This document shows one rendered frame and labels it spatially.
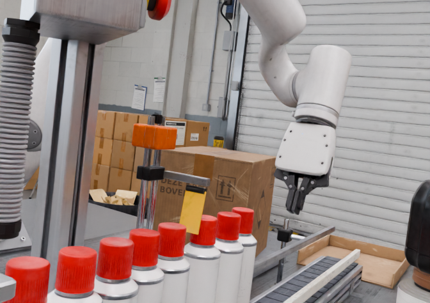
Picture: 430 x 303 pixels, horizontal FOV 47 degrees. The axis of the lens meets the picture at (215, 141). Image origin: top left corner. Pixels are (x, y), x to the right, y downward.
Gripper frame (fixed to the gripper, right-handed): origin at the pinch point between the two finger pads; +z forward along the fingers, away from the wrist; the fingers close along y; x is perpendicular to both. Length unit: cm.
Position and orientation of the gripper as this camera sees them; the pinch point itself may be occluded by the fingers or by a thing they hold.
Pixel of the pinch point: (295, 202)
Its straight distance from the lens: 94.9
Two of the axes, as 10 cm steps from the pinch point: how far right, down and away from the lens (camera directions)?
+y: 8.7, 1.3, -4.9
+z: -2.8, 9.3, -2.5
